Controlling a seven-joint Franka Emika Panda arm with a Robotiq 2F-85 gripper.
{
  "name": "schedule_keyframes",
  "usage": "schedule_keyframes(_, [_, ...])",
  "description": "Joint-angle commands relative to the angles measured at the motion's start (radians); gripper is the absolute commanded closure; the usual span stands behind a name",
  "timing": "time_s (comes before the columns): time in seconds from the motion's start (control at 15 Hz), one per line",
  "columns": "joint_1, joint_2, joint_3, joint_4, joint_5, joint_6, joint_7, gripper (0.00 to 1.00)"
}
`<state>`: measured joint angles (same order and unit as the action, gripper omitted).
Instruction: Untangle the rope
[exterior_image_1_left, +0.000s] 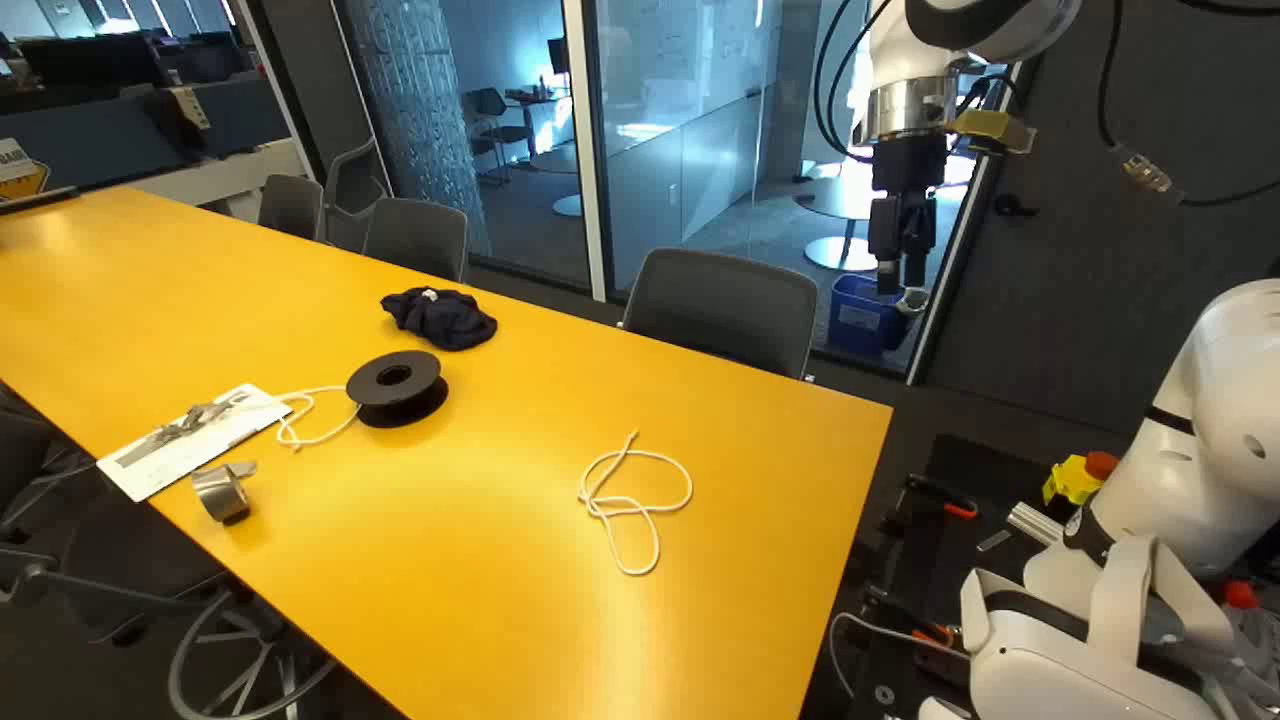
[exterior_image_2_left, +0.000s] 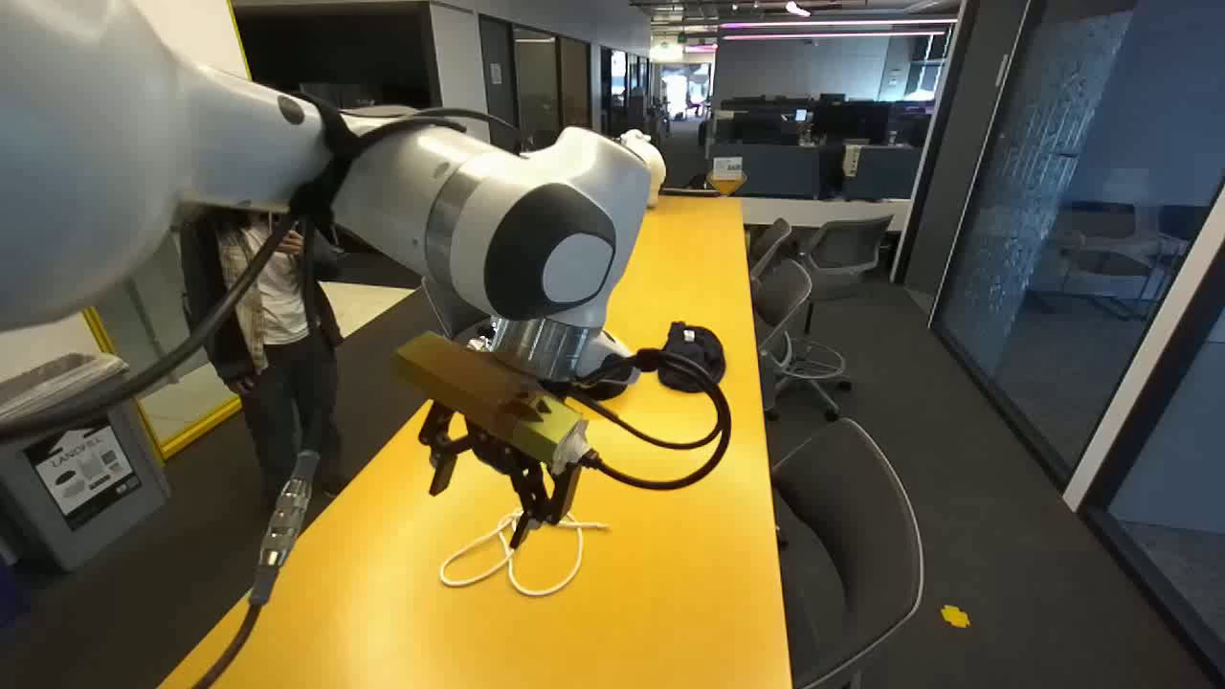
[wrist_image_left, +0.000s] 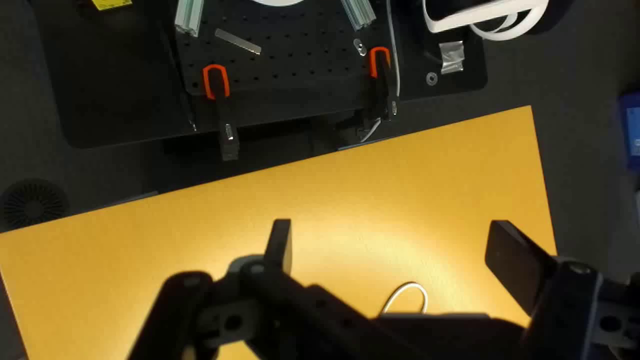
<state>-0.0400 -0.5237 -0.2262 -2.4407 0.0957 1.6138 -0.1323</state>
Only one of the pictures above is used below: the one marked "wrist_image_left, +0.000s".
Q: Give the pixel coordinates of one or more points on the blue box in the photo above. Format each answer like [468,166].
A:
[632,126]

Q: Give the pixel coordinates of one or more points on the small silver metal bracket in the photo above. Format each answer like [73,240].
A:
[453,56]

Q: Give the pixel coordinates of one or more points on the aluminium extrusion bar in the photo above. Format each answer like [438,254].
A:
[188,16]
[358,13]

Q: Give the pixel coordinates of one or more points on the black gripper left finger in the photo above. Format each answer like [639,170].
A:
[200,313]

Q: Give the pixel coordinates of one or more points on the white round disc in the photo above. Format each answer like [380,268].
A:
[279,3]

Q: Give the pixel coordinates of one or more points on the yellow flat item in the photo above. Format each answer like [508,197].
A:
[110,3]

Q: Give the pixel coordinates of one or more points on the small black washer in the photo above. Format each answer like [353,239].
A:
[432,79]

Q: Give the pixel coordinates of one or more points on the black perforated mounting board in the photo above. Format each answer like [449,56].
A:
[301,56]

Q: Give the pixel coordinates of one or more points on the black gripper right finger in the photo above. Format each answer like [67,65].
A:
[566,300]

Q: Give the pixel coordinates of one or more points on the flat grey metal bar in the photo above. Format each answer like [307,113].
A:
[239,41]

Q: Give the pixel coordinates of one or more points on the black base mat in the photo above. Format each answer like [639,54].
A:
[113,73]

